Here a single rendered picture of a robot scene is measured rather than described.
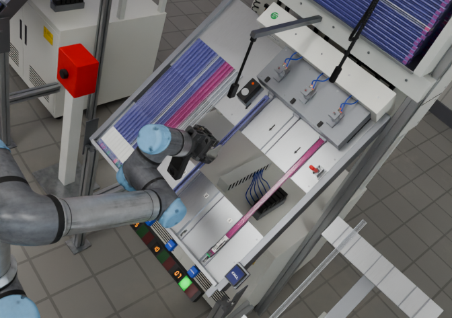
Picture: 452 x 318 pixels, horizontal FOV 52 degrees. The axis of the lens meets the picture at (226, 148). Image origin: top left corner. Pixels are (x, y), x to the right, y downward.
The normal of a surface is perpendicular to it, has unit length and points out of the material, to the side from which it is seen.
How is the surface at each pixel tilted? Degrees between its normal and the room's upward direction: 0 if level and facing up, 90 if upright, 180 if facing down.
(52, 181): 0
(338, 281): 0
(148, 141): 60
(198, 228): 45
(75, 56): 0
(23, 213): 38
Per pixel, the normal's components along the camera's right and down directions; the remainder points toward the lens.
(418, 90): -0.69, 0.32
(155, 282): 0.29, -0.69
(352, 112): -0.28, -0.26
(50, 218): 0.76, -0.16
